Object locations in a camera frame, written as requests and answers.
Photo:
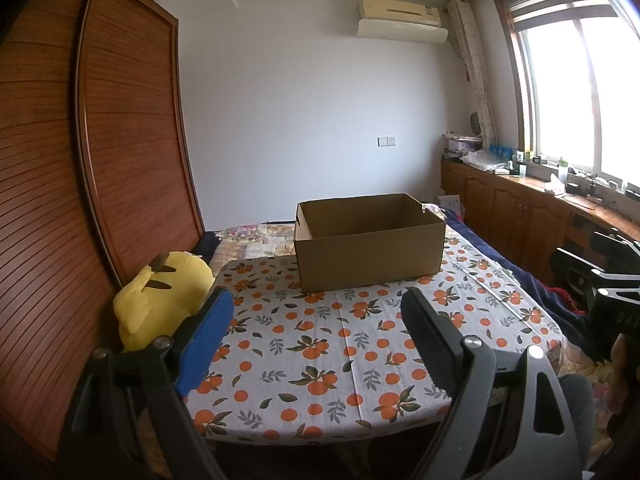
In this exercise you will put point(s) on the patterned curtain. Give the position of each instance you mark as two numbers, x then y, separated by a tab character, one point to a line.
472	60

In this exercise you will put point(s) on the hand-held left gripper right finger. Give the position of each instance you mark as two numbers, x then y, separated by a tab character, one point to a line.
430	340

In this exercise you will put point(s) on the row of blue bottles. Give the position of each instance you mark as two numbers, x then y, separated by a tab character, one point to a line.
501	151

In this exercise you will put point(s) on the white air conditioner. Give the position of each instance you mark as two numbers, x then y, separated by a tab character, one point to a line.
395	27

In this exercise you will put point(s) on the wooden counter cabinet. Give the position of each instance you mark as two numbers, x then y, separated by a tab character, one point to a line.
500	210

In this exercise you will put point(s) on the wooden slatted wardrobe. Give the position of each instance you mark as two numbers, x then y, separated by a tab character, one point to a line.
130	110

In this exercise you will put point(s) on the window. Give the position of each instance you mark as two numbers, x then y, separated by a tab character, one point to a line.
570	90

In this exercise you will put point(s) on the yellow plush toy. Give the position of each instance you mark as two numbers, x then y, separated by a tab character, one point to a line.
150	300

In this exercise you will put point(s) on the brown cardboard box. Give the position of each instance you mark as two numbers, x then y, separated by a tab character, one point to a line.
370	260

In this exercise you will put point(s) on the dark blue blanket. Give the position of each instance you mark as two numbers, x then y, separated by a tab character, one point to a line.
530	280

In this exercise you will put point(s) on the clear plastic bag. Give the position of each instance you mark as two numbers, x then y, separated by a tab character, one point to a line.
485	161

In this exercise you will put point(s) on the round grey desk fan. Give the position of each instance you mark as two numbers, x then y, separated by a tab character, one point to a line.
477	123

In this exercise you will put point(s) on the white paper card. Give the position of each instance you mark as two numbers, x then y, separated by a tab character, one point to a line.
450	204

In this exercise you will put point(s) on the white wall switch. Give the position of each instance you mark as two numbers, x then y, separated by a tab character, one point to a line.
387	141

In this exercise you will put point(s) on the orange print tablecloth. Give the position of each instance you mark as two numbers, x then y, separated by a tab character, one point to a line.
320	375

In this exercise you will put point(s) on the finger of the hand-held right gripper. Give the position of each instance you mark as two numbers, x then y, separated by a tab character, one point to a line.
575	275
615	245

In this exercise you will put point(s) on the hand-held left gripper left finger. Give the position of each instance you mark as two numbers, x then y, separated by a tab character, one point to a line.
205	340

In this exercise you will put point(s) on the white tissue pack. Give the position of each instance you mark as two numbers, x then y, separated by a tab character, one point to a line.
553	183

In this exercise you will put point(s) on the stack of white boxes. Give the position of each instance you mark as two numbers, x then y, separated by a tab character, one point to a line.
462	145

